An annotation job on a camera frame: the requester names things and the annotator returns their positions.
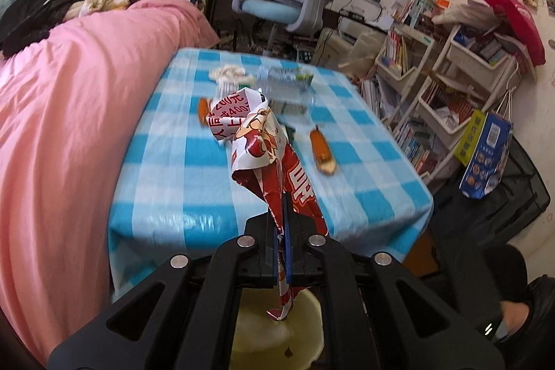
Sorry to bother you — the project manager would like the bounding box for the orange peel piece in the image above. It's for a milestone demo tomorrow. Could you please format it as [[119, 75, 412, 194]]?
[[309, 127, 337, 175], [198, 98, 211, 127]]

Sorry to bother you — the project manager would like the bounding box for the red white snack wrapper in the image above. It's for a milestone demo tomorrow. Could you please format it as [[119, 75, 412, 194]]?
[[206, 88, 327, 321]]

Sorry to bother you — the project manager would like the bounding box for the clear plastic bottle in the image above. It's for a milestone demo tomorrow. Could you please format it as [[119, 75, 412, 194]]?
[[253, 66, 315, 115]]

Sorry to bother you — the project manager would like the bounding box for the white tissue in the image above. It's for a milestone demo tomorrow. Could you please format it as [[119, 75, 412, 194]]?
[[209, 65, 256, 86]]

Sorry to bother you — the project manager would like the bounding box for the blue green milk carton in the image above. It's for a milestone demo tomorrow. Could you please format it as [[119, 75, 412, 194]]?
[[294, 68, 313, 90]]

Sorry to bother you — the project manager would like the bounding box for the yellow trash bin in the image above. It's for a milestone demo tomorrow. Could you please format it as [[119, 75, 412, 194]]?
[[229, 288, 325, 369]]

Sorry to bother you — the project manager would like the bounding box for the blue white checkered tablecloth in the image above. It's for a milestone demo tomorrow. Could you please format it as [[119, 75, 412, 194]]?
[[108, 48, 434, 296]]

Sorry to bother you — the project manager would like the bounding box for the blue paper shopping bag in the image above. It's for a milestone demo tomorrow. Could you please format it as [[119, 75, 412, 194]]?
[[454, 111, 513, 199]]

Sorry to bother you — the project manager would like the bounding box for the white book shelf rack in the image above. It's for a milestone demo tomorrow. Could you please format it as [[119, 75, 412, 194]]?
[[374, 20, 519, 186]]

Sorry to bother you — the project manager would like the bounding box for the pink duvet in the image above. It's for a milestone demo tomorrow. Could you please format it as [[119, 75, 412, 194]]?
[[1, 0, 218, 362]]

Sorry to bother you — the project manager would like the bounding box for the pink plastic bag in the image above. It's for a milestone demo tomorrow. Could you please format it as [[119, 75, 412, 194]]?
[[484, 0, 547, 67]]

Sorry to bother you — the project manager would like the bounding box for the black clothes pile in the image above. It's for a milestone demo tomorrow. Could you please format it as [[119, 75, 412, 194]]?
[[1, 0, 84, 58]]

